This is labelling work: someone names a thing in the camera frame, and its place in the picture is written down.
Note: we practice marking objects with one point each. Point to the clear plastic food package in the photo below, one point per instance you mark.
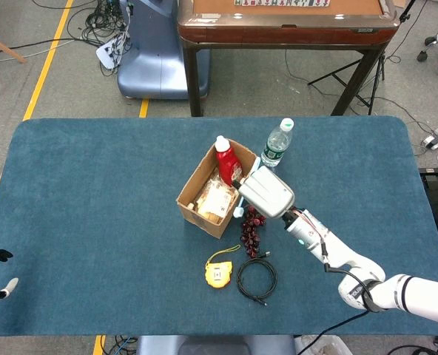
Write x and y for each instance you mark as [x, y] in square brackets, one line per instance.
[215, 201]

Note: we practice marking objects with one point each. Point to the teal table cloth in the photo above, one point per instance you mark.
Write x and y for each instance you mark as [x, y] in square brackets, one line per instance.
[93, 222]

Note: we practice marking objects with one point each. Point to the row of face-up mahjong tiles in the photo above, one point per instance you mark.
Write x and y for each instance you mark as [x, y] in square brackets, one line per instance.
[278, 3]

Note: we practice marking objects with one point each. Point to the yellow tape measure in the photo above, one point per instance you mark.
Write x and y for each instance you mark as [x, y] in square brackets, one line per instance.
[219, 275]

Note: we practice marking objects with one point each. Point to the clear plastic bag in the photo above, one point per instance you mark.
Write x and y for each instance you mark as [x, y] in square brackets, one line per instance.
[315, 345]

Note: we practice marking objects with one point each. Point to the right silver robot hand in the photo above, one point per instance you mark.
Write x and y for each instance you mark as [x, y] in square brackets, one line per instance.
[267, 192]

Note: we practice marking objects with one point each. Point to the red bottle white cap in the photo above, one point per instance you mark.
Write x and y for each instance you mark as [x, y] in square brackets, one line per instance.
[226, 162]

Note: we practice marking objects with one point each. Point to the bunch of red grapes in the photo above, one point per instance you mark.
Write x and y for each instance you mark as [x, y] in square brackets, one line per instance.
[250, 236]

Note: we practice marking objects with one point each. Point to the light blue toothbrush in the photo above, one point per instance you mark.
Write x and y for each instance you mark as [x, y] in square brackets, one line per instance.
[238, 212]

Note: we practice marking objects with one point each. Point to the clear water bottle green label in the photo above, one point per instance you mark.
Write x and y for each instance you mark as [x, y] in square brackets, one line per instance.
[276, 148]

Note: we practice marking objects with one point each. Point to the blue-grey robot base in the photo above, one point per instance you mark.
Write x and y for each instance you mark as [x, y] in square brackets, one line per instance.
[152, 66]

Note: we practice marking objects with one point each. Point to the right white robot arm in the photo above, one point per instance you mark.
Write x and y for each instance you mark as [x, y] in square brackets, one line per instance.
[337, 247]

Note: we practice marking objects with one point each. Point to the black tripod stand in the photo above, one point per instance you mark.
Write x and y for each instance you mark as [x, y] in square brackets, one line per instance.
[381, 66]

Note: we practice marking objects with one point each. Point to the brown mahjong table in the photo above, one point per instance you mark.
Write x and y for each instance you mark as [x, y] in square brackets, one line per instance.
[278, 31]

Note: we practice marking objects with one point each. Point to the open cardboard box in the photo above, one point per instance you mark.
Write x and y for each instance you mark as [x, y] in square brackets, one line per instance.
[204, 223]

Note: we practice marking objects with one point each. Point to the wooden easel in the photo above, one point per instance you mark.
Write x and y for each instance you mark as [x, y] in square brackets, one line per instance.
[4, 48]

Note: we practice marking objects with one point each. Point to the grey robot torso base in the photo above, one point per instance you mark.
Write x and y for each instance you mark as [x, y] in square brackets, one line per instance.
[215, 345]

